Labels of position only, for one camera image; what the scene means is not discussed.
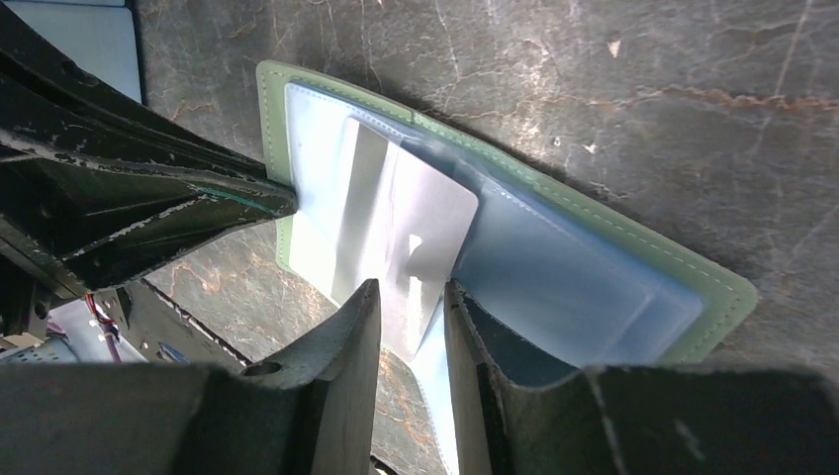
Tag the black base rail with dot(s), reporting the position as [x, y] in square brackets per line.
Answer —
[128, 324]

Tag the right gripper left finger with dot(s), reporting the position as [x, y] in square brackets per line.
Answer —
[306, 409]

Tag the green card holder wallet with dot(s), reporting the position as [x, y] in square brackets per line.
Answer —
[570, 275]

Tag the thin card edge-on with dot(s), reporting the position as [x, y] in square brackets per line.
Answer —
[403, 223]

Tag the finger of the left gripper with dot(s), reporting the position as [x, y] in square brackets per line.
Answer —
[96, 189]

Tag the blue three-compartment organizer tray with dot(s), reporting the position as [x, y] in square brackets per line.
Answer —
[100, 36]

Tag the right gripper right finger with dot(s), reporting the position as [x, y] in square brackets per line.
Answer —
[519, 410]

